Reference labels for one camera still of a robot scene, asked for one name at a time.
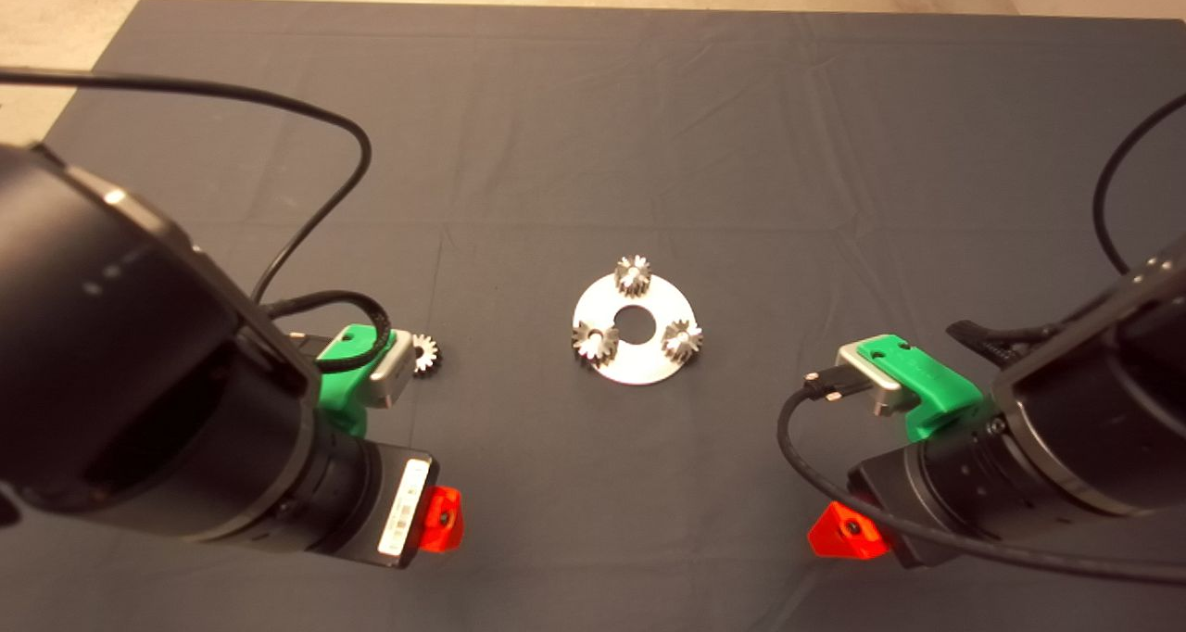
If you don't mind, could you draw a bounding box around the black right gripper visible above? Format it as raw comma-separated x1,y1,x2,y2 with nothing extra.
808,419,1039,568

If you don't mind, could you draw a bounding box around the larger steel gear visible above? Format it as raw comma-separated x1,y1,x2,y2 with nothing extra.
572,320,622,369

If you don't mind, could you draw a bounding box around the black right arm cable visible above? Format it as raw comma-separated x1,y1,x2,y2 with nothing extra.
1091,90,1186,276

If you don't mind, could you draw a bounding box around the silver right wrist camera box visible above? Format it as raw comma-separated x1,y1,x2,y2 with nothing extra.
836,343,904,418

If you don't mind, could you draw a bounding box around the round metal plate with hole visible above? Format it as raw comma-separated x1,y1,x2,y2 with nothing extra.
572,273,698,387

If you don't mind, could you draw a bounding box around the dark grey table cloth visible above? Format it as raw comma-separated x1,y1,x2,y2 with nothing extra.
0,0,1186,632

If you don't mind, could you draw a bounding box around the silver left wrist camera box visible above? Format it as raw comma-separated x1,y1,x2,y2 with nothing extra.
369,331,418,409

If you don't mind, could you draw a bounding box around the green left camera mount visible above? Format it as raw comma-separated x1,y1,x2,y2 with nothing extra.
315,324,399,438

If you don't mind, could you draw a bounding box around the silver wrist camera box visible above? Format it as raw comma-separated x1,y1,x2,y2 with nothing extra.
836,343,904,418
369,331,418,409

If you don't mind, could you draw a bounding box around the long black left arm cable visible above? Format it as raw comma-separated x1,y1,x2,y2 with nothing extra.
0,67,373,304

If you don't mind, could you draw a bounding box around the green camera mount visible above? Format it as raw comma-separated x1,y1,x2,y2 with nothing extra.
315,324,399,438
857,334,985,444

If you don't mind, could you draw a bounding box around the short black left camera cable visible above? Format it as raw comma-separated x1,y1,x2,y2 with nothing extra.
262,289,394,373

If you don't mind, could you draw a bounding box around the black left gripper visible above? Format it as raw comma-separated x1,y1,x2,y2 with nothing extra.
298,428,464,569

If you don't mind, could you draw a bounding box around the green right camera mount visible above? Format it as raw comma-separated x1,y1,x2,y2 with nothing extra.
857,334,985,444

